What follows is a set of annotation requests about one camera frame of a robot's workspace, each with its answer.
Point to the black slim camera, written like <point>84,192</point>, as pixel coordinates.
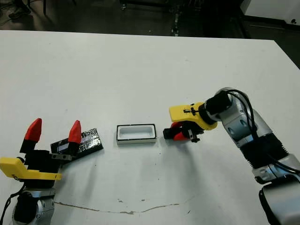
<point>167,133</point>

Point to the black glossy box lid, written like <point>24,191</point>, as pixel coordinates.
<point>91,143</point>

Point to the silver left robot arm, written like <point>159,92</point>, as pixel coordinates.
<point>44,204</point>

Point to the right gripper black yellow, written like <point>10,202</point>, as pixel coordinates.
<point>182,113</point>

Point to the grey sneaker shoe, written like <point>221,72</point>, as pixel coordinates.
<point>20,12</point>

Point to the white box base black rim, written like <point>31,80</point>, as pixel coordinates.
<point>136,141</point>

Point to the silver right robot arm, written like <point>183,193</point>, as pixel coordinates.
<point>239,122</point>

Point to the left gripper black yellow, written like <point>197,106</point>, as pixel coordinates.
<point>42,164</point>

